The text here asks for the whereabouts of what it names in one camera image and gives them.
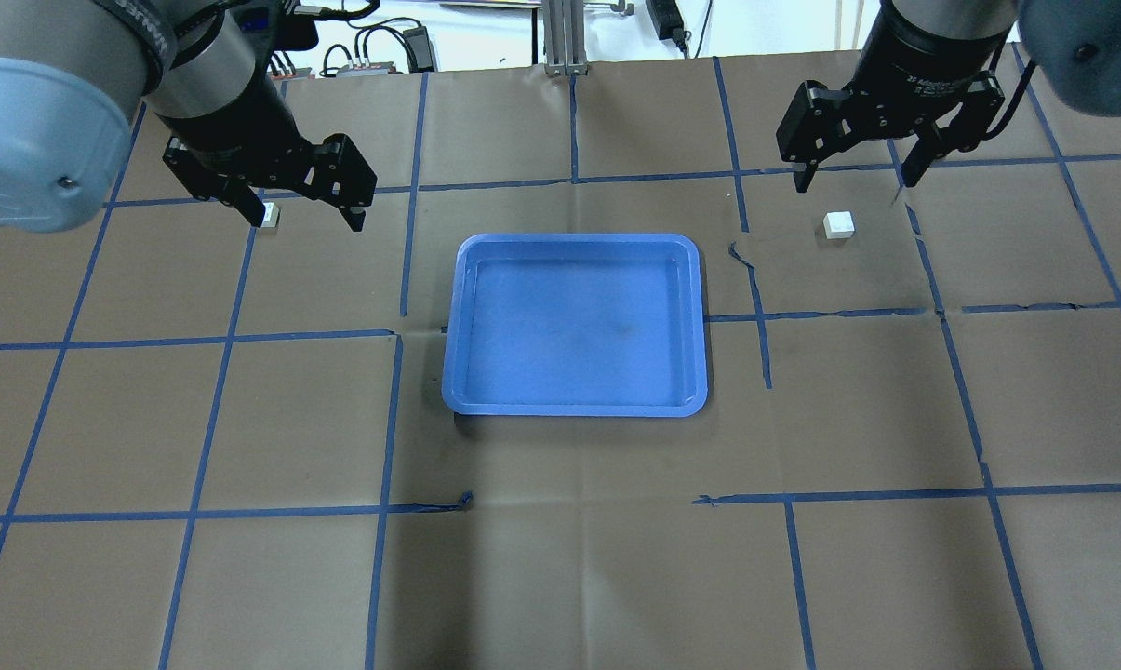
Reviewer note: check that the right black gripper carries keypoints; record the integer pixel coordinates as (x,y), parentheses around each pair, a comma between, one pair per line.
(932,58)

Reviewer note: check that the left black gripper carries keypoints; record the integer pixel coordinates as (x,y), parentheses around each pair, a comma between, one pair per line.
(240,127)

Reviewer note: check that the white block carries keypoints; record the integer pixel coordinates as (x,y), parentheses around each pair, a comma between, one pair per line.
(271,215)
(838,225)

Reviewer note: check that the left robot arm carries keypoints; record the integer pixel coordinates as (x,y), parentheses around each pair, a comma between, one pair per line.
(73,74)

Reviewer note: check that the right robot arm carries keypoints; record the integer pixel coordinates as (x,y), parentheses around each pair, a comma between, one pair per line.
(1077,44)

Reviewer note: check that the blue plastic tray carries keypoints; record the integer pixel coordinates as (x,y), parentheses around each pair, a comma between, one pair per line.
(576,325)

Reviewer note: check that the black power adapter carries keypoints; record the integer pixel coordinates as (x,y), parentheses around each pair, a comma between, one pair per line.
(668,22)

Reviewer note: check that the brown paper table cover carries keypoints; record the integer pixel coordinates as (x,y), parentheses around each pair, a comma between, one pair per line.
(228,449)

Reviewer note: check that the aluminium frame post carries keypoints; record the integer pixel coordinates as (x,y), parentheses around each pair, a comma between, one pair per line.
(564,38)

